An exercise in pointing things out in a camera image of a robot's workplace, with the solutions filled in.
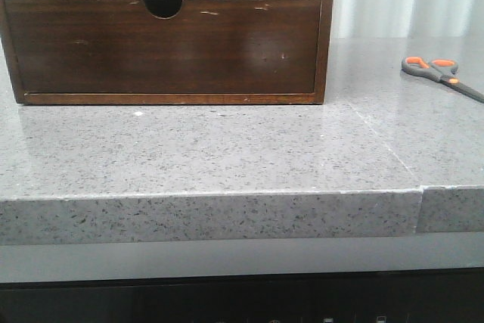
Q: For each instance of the grey orange scissors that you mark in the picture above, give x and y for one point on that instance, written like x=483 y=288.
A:
x=442 y=71

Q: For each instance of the lower wooden drawer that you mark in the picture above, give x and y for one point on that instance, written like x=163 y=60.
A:
x=209 y=46

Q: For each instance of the dark wooden drawer cabinet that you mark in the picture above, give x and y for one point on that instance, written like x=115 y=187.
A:
x=166 y=9

